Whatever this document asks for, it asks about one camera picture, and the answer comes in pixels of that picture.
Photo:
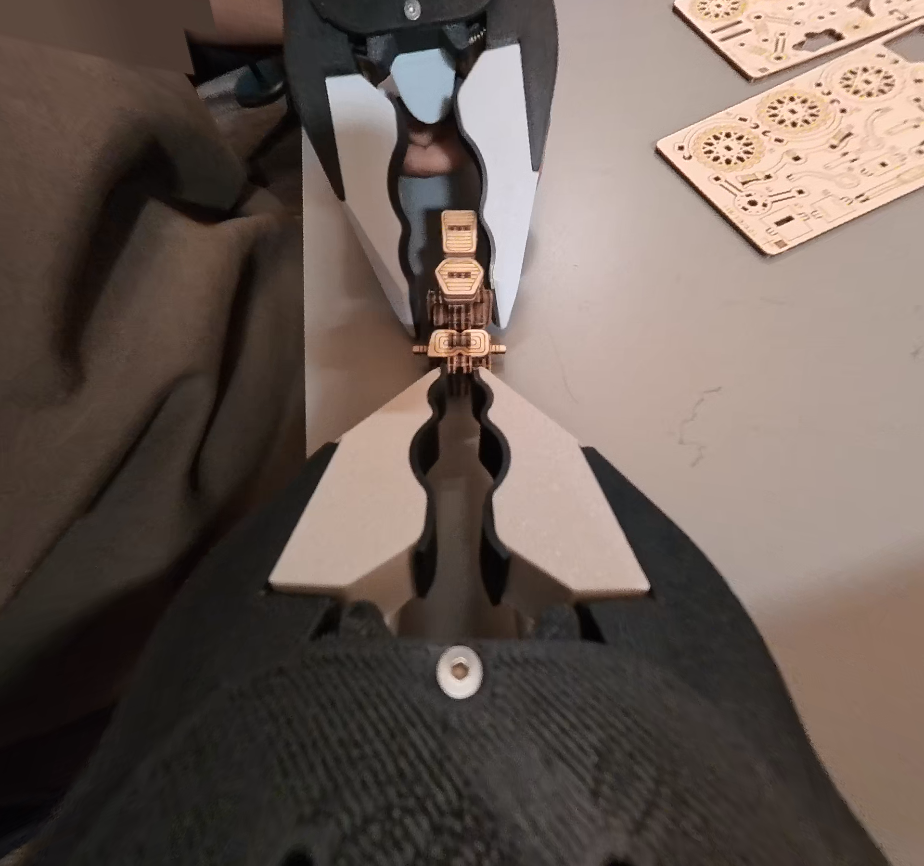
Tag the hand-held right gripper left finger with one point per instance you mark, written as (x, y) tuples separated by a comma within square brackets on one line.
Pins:
[(346, 519)]

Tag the wooden puzzle sheet with gears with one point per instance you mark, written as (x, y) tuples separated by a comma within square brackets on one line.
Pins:
[(686, 10)]

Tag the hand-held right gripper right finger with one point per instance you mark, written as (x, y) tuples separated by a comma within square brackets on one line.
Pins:
[(563, 519)]

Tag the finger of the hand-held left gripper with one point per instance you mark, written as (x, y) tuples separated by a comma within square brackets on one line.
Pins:
[(364, 158), (505, 144)]

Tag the wooden puzzle model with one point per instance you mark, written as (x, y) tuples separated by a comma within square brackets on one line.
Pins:
[(458, 230)]

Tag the grey desk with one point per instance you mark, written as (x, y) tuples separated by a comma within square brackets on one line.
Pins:
[(722, 411)]

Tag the person's left hand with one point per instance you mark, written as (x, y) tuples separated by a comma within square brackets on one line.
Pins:
[(433, 155)]

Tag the person's olive clothing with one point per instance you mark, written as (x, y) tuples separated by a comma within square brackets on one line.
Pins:
[(108, 303)]

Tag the wooden puzzle sheet notched corner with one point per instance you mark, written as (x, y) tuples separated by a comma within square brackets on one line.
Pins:
[(678, 151)]

